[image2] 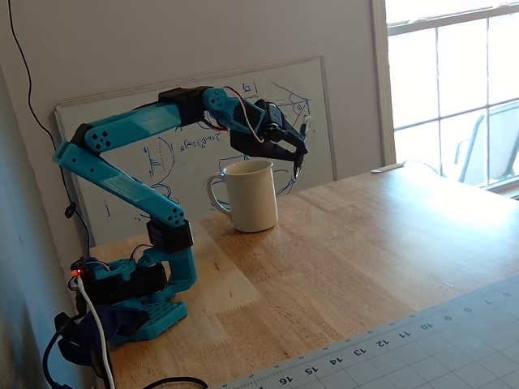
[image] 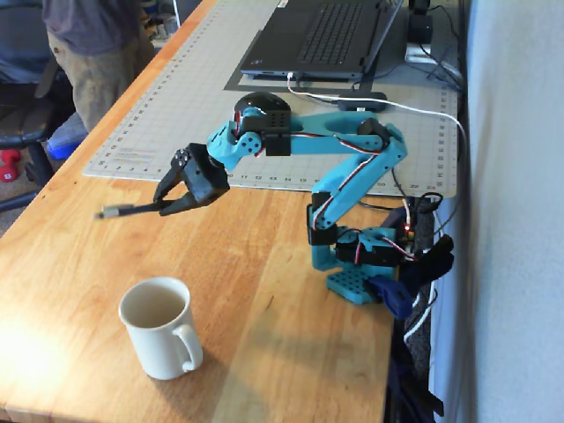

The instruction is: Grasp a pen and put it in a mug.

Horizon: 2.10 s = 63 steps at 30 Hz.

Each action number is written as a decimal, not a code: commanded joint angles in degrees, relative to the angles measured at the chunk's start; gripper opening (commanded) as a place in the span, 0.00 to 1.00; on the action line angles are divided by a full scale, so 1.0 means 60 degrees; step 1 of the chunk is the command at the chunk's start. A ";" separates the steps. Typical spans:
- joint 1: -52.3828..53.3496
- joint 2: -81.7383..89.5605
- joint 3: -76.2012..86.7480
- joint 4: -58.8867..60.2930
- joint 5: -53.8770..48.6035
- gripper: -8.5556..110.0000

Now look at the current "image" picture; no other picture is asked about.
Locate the black computer mouse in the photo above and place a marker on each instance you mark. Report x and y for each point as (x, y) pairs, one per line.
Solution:
(260, 102)

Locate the grey gridded cutting mat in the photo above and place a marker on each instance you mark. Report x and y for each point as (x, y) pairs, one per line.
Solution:
(176, 110)

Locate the dark blue table clamp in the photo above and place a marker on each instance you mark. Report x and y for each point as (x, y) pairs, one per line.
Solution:
(394, 297)

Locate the black usb hub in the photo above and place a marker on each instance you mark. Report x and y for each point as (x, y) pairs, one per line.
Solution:
(361, 101)

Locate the black power adapter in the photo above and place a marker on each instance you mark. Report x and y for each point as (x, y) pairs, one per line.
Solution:
(420, 28)

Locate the teal five-joint robot arm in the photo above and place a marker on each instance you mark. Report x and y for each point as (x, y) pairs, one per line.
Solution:
(343, 136)

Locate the dark blue pen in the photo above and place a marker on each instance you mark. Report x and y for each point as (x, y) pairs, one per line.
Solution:
(128, 210)

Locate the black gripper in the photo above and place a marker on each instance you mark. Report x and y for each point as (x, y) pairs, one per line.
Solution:
(202, 181)

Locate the dark grey laptop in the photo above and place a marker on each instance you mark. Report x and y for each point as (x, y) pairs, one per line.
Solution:
(308, 31)

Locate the white ceramic mug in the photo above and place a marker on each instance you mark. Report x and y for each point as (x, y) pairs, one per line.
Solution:
(154, 343)

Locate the red dumbbell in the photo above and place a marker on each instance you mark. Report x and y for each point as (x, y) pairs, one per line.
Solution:
(9, 169)

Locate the standing person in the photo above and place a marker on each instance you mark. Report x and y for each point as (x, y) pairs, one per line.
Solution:
(97, 66)

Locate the black office chair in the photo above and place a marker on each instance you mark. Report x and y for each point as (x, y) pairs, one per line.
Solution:
(17, 132)

